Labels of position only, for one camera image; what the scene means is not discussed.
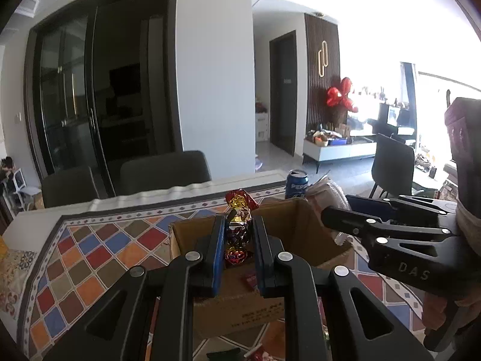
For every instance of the clutter of small goods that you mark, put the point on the clutter of small goods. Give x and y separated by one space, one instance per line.
327 135

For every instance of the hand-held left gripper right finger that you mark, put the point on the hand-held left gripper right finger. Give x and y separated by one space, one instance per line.
259 255

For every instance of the red foil balloon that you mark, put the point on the red foil balloon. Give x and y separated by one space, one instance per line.
336 96

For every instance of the white small shelf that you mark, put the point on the white small shelf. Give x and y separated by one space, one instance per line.
22 191

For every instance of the clear plastic bag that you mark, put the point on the clear plastic bag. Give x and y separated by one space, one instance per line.
326 194

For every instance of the blue soda can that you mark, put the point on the blue soda can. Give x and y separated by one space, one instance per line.
296 186

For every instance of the colourful diamond pattern tablecloth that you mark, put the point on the colourful diamond pattern tablecloth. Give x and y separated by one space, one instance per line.
97 248

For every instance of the cluttered side table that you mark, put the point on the cluttered side table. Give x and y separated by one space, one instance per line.
428 173

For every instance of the red gold foil candy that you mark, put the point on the red gold foil candy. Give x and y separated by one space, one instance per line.
238 220

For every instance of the blue curtain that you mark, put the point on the blue curtain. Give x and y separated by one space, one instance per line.
407 86

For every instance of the white storage box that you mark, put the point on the white storage box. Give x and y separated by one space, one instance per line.
262 128

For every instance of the small red wrapper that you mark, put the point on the small red wrapper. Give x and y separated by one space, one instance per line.
249 280

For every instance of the black monitor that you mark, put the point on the black monitor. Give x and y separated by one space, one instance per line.
389 116

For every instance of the person's right hand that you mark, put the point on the person's right hand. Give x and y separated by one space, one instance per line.
433 308

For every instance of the dark glass sliding doors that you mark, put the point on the dark glass sliding doors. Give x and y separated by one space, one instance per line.
109 82

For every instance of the white low cabinet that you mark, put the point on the white low cabinet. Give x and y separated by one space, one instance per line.
338 150

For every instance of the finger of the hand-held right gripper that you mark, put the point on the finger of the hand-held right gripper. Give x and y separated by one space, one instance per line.
370 203
345 222

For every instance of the dark slatted wall panel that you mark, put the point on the dark slatted wall panel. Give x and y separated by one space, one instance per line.
313 94

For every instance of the dark plush toy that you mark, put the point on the dark plush toy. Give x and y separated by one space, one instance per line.
5 167

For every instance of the brown cardboard box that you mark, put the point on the brown cardboard box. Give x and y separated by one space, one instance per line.
233 314

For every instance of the dark wooden door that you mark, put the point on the dark wooden door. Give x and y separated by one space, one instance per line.
283 94

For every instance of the gold wall ornament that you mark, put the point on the gold wall ornament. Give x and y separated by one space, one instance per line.
322 58

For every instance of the grey dining chair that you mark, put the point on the grey dining chair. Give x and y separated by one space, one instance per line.
69 190
165 173
392 161

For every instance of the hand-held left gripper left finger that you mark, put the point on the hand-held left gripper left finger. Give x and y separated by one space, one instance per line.
217 255

